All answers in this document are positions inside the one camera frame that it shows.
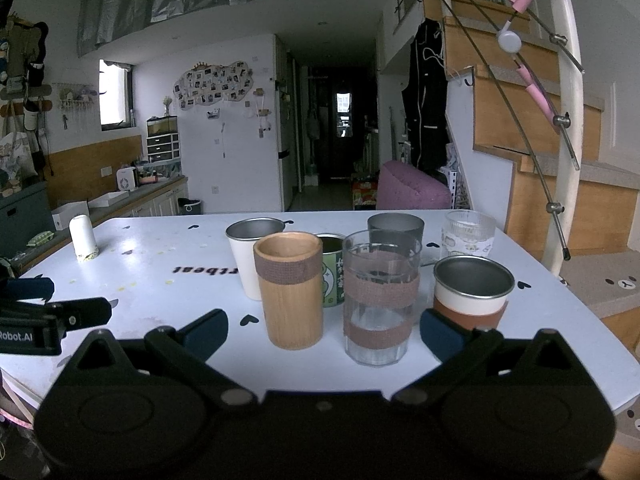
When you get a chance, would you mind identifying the black hanging coat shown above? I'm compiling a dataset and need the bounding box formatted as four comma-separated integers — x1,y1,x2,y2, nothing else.
401,17,452,175

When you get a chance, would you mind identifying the grey metal cup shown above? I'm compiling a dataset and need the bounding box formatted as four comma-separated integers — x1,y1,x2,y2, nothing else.
367,212,425,262

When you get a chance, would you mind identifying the white round disc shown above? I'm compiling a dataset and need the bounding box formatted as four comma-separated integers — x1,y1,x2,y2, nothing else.
496,29,523,55

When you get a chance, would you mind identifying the dark blue cabinet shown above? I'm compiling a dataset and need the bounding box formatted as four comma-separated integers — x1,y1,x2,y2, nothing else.
0,181,54,263

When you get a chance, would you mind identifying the pink beanbag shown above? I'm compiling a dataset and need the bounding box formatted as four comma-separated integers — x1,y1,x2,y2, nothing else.
378,160,452,210

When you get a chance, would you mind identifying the red and green box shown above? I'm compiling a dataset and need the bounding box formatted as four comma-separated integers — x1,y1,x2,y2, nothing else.
351,177,379,209

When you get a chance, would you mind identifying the window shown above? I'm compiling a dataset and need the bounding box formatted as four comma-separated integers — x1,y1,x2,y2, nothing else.
98,58,135,129

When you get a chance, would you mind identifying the ribbed clear glass cup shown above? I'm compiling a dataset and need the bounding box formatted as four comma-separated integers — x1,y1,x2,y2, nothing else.
440,210,496,267

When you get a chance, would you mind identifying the white metal cup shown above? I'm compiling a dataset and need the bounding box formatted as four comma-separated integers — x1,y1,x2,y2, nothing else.
225,217,286,302

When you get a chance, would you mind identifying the white stair railing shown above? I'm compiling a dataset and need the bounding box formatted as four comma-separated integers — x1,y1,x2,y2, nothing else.
390,0,588,273

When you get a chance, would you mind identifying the white box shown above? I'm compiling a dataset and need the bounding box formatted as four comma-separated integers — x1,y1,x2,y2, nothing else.
52,200,91,231

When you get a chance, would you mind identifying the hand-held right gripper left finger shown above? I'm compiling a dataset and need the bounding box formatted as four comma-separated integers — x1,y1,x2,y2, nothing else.
65,309,259,408

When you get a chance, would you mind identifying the clear glass with brown bands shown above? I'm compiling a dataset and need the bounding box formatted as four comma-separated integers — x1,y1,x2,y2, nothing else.
342,229,422,367

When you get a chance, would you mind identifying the green printed cup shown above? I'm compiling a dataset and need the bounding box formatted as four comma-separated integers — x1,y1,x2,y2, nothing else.
315,233,349,309

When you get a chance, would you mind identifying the metal cup with brown sleeve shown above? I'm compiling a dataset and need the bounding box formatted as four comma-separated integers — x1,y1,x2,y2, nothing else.
432,255,516,335

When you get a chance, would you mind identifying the cloud-shaped photo board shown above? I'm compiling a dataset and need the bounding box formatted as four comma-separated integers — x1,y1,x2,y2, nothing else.
173,61,256,111

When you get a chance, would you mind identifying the white flat tray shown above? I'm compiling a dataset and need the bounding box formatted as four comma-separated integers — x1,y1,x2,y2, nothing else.
88,190,133,207

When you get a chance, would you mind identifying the printed tote bag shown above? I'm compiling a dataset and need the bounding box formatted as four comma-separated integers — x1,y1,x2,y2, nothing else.
0,129,39,182

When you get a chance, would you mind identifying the bear print stair mat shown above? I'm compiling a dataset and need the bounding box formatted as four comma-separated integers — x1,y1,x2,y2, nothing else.
559,249,640,312

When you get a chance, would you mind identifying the wooden cup with brown band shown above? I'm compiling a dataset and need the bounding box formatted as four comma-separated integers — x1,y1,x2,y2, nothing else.
253,231,325,350

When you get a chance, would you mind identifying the small white cup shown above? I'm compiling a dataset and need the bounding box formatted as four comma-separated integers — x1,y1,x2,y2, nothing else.
69,214,100,264

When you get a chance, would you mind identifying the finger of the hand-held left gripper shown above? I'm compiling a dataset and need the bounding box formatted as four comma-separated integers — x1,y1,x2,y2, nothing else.
0,276,56,306
46,297,114,332

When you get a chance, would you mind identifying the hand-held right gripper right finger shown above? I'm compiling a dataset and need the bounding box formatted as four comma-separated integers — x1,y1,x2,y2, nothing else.
391,309,582,407

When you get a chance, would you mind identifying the small drawer unit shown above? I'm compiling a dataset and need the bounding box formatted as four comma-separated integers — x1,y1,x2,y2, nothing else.
146,115,181,164

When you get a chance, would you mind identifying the wooden staircase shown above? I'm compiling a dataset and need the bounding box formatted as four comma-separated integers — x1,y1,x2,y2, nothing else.
422,0,640,361

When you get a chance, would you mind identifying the white counter cabinet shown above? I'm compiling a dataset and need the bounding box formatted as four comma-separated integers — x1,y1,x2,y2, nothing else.
87,176,190,221

